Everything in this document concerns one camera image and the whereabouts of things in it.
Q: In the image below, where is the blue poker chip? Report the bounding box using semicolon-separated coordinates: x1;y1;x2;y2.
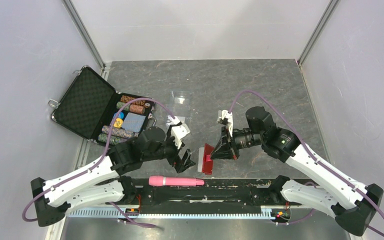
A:
113;112;125;119

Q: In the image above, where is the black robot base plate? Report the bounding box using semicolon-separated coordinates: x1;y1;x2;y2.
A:
117;178;287;214

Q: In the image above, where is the blue playing card deck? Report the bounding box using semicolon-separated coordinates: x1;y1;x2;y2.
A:
121;112;146;133

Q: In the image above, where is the brown poker chip stack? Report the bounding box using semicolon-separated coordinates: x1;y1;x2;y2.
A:
120;95;146;107

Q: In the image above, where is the red leather card holder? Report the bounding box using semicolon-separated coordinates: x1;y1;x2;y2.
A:
197;143;216;175

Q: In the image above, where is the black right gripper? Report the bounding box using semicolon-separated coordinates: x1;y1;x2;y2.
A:
210;124;265;160

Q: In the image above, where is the left aluminium frame post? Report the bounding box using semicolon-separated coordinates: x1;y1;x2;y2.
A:
61;0;106;70

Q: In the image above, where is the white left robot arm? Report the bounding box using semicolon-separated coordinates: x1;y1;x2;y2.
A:
30;124;195;227

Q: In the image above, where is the purple poker chip stack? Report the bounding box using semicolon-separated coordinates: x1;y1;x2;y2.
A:
101;125;139;139

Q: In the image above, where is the toothed aluminium rail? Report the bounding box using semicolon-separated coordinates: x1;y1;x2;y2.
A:
68;206;287;221

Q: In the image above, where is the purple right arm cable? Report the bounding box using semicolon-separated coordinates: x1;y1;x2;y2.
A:
228;89;384;240

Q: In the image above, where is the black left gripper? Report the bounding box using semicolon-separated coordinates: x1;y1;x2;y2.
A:
142;125;196;173

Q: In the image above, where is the right aluminium frame post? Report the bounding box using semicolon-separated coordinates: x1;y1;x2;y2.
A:
296;0;340;68

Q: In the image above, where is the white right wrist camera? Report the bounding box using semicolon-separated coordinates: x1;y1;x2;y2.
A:
217;110;233;137

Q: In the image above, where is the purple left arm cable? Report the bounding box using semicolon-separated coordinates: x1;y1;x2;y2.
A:
22;97;177;229

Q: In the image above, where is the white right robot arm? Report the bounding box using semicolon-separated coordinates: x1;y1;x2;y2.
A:
210;106;384;237

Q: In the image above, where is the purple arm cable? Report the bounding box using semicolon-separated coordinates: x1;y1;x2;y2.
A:
22;97;177;229
228;89;384;240

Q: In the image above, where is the aluminium frame post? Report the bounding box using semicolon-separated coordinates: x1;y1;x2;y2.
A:
61;0;106;70
296;0;340;68

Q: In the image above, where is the green and brown chip stack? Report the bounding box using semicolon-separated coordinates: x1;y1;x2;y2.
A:
116;101;146;115

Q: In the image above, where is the yellow poker chip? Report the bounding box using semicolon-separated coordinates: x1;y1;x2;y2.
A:
113;117;124;129

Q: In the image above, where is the black poker chip case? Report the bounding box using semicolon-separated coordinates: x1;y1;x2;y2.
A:
50;65;156;146

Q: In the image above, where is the clear plastic card box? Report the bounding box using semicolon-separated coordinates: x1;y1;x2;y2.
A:
167;90;192;125

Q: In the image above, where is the pink cylindrical wand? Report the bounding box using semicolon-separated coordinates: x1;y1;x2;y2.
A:
148;175;205;187

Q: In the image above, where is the green poker chip stack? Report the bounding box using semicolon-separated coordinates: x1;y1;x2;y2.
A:
97;133;126;146

